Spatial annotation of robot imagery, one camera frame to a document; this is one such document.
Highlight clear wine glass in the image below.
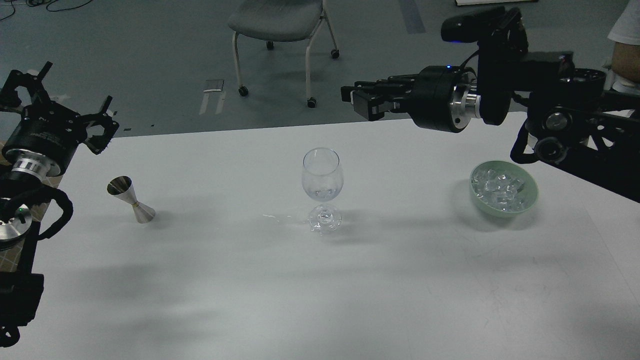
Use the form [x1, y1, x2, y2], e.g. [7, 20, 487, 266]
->
[301, 147, 345, 234]

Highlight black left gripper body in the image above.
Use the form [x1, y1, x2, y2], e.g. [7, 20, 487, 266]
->
[2, 102, 88, 177]

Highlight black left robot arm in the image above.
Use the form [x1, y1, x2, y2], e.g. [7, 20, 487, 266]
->
[0, 62, 119, 347]

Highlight person in white shirt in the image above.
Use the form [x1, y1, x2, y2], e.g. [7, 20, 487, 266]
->
[607, 0, 640, 95]

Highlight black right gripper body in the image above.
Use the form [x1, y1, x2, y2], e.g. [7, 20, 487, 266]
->
[406, 65, 482, 133]

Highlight green bowl of ice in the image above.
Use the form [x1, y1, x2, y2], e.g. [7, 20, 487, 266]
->
[468, 161, 539, 219]

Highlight grey office chair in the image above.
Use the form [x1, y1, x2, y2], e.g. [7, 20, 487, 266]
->
[227, 0, 340, 109]

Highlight steel double jigger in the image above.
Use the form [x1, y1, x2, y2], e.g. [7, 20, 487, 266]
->
[106, 175, 156, 224]

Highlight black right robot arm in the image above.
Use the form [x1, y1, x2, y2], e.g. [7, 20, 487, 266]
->
[340, 6, 640, 202]

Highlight metal floor plate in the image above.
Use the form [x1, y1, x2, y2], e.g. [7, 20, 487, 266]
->
[202, 79, 226, 93]

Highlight black floor cables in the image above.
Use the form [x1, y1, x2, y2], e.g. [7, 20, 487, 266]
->
[0, 0, 94, 22]

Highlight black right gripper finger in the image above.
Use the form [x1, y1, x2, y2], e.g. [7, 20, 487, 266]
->
[350, 89, 413, 122]
[340, 74, 425, 102]

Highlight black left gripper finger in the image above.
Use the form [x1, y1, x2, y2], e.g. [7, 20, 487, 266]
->
[0, 61, 54, 116]
[80, 95, 120, 155]

